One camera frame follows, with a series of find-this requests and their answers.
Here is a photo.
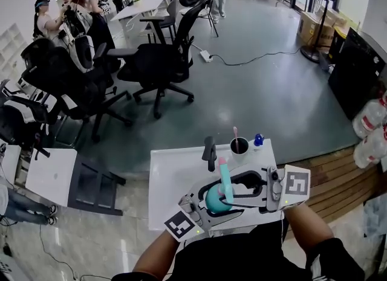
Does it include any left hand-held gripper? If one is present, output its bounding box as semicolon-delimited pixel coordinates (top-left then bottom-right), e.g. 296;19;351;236
163;178;246;244

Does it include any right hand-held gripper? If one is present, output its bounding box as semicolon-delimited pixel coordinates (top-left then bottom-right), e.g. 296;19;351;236
223;164;312;214

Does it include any teal spray bottle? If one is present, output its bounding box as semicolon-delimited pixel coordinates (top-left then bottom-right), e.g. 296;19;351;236
204;184;233;214

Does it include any person's right forearm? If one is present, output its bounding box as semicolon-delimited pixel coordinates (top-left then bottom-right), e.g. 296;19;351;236
284;204;335;255

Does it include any person's left forearm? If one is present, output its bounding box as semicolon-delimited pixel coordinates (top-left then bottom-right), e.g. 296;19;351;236
132;231;182;277

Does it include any white cup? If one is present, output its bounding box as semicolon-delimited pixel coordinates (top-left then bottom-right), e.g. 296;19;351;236
229;137;250;164

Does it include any white sink basin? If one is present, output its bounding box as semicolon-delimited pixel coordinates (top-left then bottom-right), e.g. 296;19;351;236
148;139;284;231

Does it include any black faucet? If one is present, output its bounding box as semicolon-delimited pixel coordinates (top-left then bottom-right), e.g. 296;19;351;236
201;136;217;172

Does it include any person's black shirt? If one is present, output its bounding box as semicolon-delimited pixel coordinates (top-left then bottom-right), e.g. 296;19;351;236
110;219;366;281

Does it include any wooden slat platform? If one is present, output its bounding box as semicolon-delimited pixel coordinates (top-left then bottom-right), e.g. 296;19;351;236
276;146;387;225

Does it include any clear water jug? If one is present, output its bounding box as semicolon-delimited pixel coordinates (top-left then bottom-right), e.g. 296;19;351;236
352;95;387;139
353;127;387;169

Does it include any clear plastic bag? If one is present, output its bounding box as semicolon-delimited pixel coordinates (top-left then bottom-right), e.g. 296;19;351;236
362;195;387;238

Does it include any black bin with yellow rim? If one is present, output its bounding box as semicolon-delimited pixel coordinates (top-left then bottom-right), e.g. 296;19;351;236
328;27;348;65

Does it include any large cardboard box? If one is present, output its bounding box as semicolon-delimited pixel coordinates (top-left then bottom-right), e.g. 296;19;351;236
297;10;336;50

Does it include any black metal-legged chair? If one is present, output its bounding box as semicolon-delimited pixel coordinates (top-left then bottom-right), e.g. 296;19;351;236
181;0;219;37

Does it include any grey office chair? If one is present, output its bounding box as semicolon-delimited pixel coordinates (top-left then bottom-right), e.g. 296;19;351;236
139;0;179;44

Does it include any small cardboard box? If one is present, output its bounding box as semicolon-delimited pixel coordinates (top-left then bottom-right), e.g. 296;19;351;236
328;10;348;30

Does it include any white and black oval device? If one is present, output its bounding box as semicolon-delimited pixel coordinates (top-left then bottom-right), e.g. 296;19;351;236
74;34;96;71

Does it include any white side table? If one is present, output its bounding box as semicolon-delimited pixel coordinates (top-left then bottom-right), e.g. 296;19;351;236
0;144;22;186

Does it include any black and white office chair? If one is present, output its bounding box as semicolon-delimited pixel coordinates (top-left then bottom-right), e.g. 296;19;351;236
0;79;58;161

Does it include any white shelf unit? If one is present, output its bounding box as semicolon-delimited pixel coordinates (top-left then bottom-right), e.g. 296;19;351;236
0;22;28;81

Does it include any black power cable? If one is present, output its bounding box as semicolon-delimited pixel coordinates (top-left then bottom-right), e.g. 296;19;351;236
210;48;303;66

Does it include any white cabinet with black frame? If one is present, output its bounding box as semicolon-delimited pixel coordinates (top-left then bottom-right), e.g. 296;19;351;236
25;148;126;216

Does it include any thin black floor cable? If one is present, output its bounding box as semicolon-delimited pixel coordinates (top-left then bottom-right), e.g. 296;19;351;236
37;224;112;281

